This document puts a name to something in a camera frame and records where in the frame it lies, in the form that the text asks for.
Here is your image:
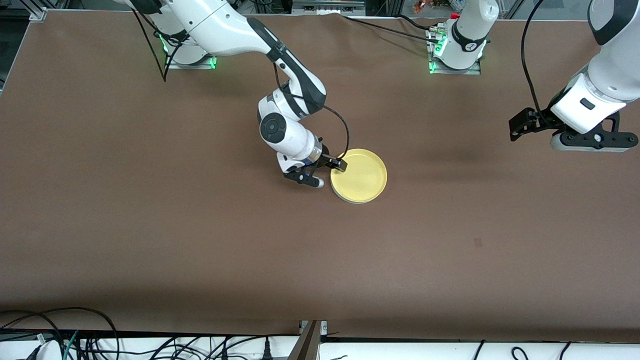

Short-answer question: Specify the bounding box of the brown table cover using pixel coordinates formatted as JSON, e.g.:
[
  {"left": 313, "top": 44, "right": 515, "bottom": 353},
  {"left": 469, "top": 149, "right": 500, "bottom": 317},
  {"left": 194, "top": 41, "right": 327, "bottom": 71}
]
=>
[{"left": 0, "top": 10, "right": 640, "bottom": 344}]

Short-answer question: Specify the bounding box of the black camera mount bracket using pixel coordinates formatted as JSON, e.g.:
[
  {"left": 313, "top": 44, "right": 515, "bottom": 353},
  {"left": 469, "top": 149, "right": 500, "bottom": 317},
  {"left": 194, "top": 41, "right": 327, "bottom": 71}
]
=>
[
  {"left": 283, "top": 167, "right": 322, "bottom": 187},
  {"left": 555, "top": 112, "right": 640, "bottom": 149}
]

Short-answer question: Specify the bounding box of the colourful toy figure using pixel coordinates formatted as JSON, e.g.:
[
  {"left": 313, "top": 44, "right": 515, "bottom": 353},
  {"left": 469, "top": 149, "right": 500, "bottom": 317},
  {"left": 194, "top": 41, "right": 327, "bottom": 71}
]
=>
[{"left": 412, "top": 0, "right": 451, "bottom": 14}]

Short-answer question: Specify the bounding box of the long black table cable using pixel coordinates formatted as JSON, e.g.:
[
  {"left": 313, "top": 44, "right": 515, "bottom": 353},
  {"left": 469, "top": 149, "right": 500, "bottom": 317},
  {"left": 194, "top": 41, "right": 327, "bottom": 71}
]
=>
[{"left": 342, "top": 15, "right": 443, "bottom": 43}]

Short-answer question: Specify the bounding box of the pale green plate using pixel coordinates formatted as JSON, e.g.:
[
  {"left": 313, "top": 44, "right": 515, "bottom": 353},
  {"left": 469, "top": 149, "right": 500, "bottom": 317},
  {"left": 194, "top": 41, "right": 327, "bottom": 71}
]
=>
[{"left": 332, "top": 180, "right": 388, "bottom": 205}]

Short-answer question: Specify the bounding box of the grey metal post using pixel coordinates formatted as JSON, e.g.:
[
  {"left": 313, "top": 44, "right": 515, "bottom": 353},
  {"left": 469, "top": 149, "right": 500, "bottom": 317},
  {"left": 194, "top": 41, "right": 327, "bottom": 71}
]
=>
[{"left": 287, "top": 320, "right": 328, "bottom": 360}]

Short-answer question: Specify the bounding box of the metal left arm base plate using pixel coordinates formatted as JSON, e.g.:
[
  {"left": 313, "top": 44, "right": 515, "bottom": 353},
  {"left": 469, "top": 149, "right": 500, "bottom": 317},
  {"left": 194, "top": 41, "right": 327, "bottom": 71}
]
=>
[{"left": 427, "top": 27, "right": 482, "bottom": 76}]

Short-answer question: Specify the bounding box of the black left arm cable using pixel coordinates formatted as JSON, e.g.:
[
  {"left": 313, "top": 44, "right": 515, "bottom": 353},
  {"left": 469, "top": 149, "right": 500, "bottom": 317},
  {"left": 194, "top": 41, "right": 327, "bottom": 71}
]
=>
[{"left": 520, "top": 0, "right": 551, "bottom": 117}]

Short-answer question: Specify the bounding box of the black left camera mount bracket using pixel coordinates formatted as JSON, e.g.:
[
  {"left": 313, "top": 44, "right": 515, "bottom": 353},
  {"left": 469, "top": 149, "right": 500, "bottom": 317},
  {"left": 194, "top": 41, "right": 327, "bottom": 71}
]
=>
[{"left": 555, "top": 112, "right": 640, "bottom": 149}]

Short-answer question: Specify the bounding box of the black looping floor cable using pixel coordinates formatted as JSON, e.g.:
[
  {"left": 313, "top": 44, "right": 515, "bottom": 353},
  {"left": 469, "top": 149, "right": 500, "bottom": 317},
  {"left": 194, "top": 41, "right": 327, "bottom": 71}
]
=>
[
  {"left": 0, "top": 311, "right": 66, "bottom": 360},
  {"left": 0, "top": 306, "right": 120, "bottom": 360}
]

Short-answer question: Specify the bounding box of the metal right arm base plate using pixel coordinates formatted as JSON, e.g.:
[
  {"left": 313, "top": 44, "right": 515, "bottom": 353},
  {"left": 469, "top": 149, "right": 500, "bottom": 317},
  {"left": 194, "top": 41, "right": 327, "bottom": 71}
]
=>
[{"left": 164, "top": 30, "right": 218, "bottom": 70}]

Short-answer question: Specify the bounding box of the green cable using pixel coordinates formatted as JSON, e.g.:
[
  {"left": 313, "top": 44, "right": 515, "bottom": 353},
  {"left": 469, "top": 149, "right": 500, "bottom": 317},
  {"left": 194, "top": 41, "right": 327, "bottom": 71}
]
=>
[{"left": 62, "top": 330, "right": 80, "bottom": 360}]

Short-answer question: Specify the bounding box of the yellow plate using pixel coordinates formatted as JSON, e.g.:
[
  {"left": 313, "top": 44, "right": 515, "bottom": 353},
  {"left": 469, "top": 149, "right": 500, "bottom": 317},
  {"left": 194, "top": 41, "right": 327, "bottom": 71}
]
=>
[{"left": 330, "top": 148, "right": 388, "bottom": 203}]

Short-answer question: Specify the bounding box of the black right camera mount bracket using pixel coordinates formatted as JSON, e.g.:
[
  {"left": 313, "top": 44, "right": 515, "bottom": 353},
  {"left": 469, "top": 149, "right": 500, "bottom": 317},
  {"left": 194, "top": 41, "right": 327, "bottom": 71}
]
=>
[{"left": 283, "top": 167, "right": 322, "bottom": 187}]

